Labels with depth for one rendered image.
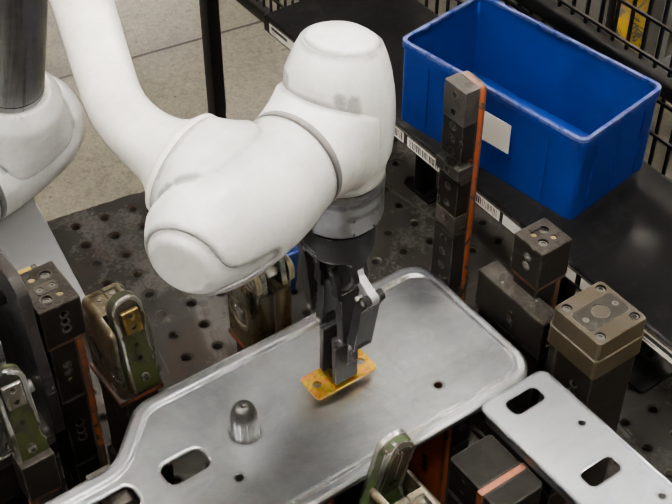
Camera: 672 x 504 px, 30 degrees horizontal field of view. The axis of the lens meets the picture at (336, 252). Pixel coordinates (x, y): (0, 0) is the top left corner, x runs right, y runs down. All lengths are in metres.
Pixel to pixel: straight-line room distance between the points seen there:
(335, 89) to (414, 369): 0.46
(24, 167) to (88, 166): 1.49
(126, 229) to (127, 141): 0.99
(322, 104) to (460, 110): 0.46
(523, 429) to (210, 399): 0.35
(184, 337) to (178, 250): 0.89
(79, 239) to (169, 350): 0.30
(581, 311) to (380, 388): 0.25
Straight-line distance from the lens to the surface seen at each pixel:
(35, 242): 2.02
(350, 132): 1.10
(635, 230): 1.62
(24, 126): 1.82
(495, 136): 1.63
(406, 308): 1.52
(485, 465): 1.40
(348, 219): 1.20
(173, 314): 1.94
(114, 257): 2.04
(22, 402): 1.37
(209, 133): 1.06
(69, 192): 3.27
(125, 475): 1.37
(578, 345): 1.45
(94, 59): 1.16
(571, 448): 1.40
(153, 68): 3.67
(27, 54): 1.75
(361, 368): 1.43
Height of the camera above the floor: 2.09
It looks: 43 degrees down
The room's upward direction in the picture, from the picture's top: straight up
